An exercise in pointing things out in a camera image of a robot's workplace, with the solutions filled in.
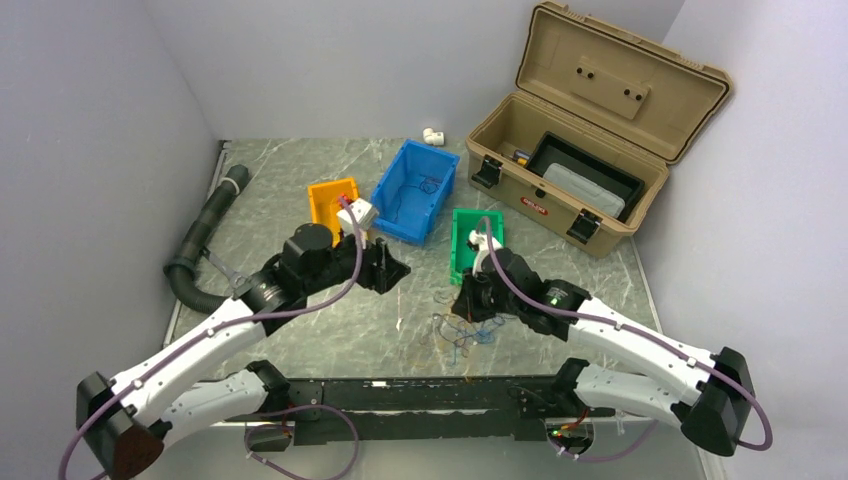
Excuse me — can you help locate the blue plastic bin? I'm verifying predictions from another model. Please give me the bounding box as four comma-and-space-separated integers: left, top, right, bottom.
370, 139, 460, 246

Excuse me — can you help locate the green plastic bin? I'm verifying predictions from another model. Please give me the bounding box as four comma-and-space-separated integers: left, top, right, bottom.
449, 208, 504, 286

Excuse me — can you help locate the white pipe elbow fitting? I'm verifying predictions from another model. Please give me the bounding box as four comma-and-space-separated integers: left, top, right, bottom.
422, 128, 445, 147

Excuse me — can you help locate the orange plastic bin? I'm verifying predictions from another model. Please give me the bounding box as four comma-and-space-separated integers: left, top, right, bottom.
307, 177, 360, 245

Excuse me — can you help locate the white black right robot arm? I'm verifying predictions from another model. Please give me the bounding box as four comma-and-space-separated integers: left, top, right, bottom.
451, 243, 755, 457

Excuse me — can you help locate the black corrugated hose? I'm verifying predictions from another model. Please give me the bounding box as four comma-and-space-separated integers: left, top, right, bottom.
162, 164, 251, 315

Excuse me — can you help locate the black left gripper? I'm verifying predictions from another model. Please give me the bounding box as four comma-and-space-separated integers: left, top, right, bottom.
303, 226, 410, 296

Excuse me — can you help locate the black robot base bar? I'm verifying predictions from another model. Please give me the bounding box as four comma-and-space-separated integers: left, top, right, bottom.
237, 358, 613, 446

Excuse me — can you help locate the grey plastic case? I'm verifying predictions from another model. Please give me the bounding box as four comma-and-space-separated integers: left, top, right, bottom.
542, 164, 625, 217

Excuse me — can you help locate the black tool box tray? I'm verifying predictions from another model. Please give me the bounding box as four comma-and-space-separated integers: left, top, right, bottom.
526, 131, 645, 222

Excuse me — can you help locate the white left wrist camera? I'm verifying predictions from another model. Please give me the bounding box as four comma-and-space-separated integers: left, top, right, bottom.
336, 194, 379, 234

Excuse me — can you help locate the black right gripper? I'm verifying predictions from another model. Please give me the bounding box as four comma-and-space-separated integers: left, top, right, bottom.
450, 265, 523, 323

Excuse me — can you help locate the silver wrench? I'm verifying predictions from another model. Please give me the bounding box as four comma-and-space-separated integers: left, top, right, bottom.
200, 246, 248, 291

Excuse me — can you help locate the tan tool box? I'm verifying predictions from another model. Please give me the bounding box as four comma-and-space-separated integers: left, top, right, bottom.
466, 1, 733, 257

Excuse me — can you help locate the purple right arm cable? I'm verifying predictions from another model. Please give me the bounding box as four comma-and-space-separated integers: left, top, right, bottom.
478, 217, 775, 453

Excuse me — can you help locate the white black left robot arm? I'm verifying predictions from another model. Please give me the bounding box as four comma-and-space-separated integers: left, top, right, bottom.
75, 223, 411, 479

